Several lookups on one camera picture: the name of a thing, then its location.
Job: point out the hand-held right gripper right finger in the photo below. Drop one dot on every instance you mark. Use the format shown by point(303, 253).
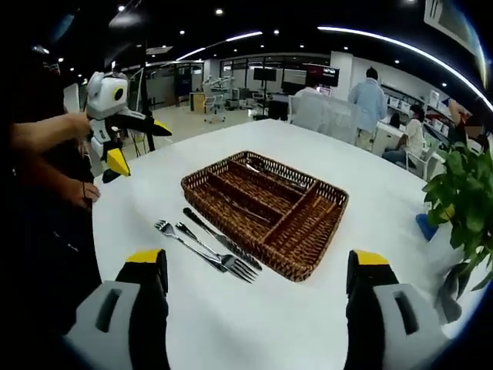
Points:
point(362, 308)

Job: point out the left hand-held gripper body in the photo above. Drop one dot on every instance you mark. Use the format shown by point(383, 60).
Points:
point(108, 92)

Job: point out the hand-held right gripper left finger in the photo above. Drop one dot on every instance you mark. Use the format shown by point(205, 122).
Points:
point(150, 308)

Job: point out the silver fork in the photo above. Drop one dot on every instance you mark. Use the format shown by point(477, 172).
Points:
point(165, 227)
point(235, 268)

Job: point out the brown wicker storage basket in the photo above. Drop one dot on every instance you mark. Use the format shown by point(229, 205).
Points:
point(296, 250)

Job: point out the shelf of white storage boxes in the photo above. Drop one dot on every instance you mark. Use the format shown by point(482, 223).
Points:
point(435, 100)

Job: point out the person's left hand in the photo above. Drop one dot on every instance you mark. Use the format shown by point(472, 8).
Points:
point(80, 126)

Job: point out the small wooden cabinet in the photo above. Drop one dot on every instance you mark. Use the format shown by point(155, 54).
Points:
point(196, 102)

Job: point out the grey fabric object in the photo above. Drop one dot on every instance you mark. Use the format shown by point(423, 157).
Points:
point(448, 304)

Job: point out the blue object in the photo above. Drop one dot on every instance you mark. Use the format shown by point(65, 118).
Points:
point(425, 227)

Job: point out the operator person dark clothes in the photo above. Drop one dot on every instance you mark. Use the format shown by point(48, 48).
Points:
point(46, 250)

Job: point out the black television on stand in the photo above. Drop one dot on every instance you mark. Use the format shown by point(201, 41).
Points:
point(264, 74)

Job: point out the white mesh office chair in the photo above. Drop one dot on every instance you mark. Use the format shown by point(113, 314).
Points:
point(427, 162)
point(327, 115)

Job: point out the green potted plant white pot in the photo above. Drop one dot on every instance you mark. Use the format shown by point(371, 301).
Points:
point(466, 185)

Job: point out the curved ceiling light strip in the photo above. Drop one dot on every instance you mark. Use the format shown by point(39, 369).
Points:
point(385, 38)

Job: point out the ceiling air conditioner vent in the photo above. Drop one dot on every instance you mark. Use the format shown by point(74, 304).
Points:
point(450, 19)

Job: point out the dark wall screen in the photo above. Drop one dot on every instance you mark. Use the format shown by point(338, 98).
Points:
point(323, 75)

